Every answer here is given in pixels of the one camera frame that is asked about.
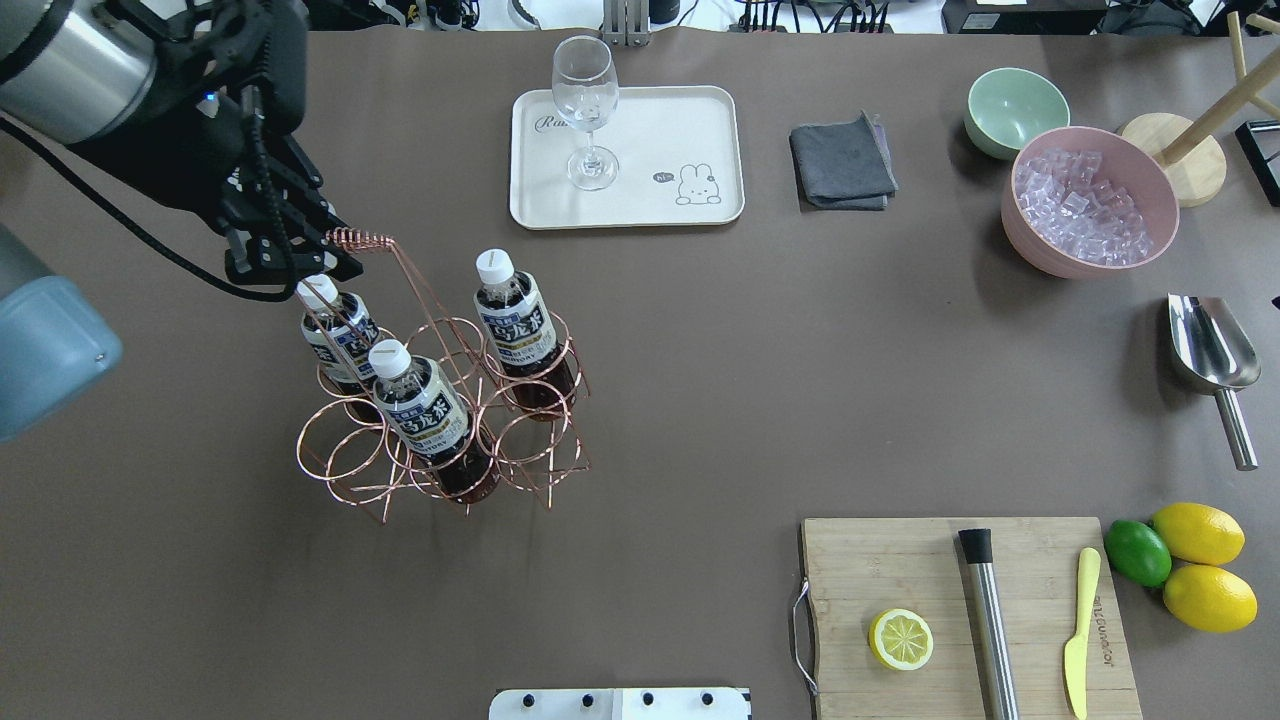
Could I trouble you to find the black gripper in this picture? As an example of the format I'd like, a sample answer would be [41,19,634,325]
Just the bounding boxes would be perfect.
[206,129,364,288]

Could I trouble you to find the copper wire bottle basket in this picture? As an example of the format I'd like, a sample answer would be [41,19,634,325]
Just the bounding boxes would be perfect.
[294,228,591,521]

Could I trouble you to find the tea bottle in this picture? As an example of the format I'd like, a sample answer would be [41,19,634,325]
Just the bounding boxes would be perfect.
[474,249,575,421]
[370,340,499,503]

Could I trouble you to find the tea bottle near arm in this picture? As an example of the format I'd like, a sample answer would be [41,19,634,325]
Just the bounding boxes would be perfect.
[296,274,389,425]

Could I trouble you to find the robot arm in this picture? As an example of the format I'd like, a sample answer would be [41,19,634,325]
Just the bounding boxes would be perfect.
[3,1,362,302]

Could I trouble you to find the clear wine glass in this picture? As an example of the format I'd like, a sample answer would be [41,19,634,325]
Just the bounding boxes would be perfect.
[550,35,620,191]

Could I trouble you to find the cream rabbit tray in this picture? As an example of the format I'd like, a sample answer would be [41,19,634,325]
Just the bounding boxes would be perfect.
[509,85,746,231]

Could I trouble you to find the grey folded cloth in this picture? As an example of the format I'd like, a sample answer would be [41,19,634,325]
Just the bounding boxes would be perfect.
[788,111,899,211]

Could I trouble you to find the bamboo cutting board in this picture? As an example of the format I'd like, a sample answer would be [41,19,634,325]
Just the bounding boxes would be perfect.
[801,518,1103,719]

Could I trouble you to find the half lemon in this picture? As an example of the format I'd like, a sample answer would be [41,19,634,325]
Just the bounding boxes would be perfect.
[868,609,934,671]

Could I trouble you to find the green bowl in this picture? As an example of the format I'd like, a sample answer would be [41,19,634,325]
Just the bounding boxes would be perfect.
[964,67,1071,160]

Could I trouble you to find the clear ice cubes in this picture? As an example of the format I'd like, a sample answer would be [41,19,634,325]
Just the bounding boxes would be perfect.
[1012,149,1155,266]

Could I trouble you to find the pink bowl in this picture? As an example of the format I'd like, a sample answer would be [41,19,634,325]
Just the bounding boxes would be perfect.
[1001,126,1180,279]

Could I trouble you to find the steel muddler black tip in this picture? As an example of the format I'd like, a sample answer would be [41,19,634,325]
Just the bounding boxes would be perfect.
[957,528,1021,719]

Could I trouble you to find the yellow plastic knife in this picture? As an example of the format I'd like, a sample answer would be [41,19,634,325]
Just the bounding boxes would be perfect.
[1062,547,1101,719]

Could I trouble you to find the green lime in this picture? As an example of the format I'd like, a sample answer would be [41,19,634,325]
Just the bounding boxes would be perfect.
[1103,519,1172,588]

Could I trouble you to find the wooden mug tree stand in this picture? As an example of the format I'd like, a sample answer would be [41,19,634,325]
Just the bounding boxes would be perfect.
[1119,12,1279,208]

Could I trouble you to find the steel ice scoop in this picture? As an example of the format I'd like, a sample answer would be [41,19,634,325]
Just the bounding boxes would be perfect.
[1167,293,1261,471]

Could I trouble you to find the yellow lemon upper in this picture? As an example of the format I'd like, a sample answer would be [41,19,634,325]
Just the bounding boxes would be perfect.
[1149,502,1245,566]

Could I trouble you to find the yellow lemon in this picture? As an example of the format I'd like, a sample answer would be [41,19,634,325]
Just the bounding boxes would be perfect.
[1162,564,1258,633]
[1149,502,1245,566]

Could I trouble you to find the black stand bar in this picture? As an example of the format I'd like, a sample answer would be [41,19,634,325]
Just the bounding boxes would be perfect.
[1234,120,1279,208]

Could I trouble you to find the yellow lemon lower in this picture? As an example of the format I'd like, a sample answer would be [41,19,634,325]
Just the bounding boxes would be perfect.
[1162,564,1258,633]

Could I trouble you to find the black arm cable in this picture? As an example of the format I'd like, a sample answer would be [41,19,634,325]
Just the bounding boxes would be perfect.
[0,85,301,304]

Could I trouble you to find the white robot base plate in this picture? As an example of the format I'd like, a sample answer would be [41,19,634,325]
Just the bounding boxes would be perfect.
[488,685,753,719]

